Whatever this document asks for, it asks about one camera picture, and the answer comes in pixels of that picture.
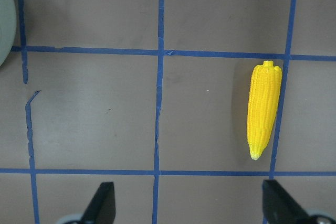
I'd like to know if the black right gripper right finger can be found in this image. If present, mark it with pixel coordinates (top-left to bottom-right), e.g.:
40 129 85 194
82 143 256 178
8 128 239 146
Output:
262 179 336 224

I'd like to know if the yellow toy corn cob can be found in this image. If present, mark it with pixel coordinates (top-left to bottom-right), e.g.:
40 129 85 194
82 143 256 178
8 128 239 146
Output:
247 60 282 161

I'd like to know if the pale green pot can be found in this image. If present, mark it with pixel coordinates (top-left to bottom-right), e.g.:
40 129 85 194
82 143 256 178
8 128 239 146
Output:
0 0 17 65

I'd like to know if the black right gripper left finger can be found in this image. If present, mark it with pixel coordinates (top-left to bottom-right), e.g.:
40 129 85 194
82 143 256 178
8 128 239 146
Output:
79 182 116 224

